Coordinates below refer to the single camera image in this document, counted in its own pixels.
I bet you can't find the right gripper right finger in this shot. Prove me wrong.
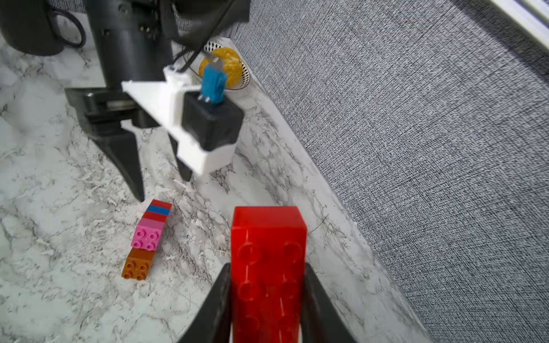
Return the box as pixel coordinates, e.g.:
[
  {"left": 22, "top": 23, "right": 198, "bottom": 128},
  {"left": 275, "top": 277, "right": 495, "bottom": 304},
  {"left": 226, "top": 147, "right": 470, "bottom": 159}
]
[{"left": 300, "top": 263, "right": 356, "bottom": 343}]

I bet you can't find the yellow orange sponge ball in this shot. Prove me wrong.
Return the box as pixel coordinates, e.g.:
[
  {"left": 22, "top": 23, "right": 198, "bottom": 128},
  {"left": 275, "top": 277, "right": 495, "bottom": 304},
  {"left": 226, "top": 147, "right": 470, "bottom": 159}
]
[{"left": 211, "top": 47, "right": 243, "bottom": 89}]

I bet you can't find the blue small lego brick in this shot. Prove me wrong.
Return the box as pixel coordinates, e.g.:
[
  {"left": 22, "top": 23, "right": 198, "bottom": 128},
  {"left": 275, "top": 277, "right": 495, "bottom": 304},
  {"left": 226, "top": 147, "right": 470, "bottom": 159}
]
[{"left": 147, "top": 204, "right": 170, "bottom": 217}]

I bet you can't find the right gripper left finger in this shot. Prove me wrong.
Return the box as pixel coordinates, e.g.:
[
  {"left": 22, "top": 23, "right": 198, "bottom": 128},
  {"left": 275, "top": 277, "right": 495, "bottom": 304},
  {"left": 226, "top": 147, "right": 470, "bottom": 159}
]
[{"left": 178, "top": 263, "right": 231, "bottom": 343}]

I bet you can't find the red small lego brick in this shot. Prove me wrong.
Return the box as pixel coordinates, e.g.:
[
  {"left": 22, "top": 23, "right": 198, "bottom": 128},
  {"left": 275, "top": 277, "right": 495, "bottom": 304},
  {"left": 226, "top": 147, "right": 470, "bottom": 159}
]
[{"left": 150, "top": 200, "right": 172, "bottom": 210}]

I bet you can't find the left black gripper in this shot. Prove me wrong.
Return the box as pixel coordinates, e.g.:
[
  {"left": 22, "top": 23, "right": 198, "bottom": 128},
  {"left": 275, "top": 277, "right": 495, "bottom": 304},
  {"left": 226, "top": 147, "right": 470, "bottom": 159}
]
[{"left": 65, "top": 87, "right": 192, "bottom": 202}]

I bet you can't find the striped white bowl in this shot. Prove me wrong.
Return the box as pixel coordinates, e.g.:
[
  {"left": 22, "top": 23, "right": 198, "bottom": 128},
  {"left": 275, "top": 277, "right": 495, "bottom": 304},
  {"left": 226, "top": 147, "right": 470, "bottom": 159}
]
[{"left": 190, "top": 41, "right": 250, "bottom": 91}]

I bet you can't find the pink small lego brick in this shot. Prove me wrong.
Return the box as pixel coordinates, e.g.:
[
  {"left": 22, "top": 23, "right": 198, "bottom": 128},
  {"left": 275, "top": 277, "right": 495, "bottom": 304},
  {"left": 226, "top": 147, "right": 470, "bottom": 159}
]
[{"left": 132, "top": 218, "right": 165, "bottom": 251}]

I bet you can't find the orange small lego brick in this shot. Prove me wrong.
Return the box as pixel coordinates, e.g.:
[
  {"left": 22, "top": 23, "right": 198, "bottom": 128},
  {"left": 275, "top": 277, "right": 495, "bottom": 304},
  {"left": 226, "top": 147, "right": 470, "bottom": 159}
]
[{"left": 122, "top": 248, "right": 155, "bottom": 281}]

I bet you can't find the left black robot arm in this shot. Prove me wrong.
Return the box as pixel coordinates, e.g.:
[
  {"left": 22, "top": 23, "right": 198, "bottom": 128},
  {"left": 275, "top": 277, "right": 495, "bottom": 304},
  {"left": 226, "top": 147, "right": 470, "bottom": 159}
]
[{"left": 65, "top": 1, "right": 250, "bottom": 202}]

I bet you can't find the black cup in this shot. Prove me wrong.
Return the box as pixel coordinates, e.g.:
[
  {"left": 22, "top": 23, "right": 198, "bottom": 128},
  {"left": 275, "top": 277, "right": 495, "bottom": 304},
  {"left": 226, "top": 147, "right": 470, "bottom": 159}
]
[{"left": 1, "top": 0, "right": 87, "bottom": 56}]

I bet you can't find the red long lego brick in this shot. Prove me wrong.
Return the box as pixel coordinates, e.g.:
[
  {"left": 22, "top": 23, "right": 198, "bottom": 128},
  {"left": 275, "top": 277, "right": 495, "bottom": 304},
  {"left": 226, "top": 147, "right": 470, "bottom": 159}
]
[
  {"left": 230, "top": 207, "right": 307, "bottom": 342},
  {"left": 142, "top": 212, "right": 167, "bottom": 223}
]

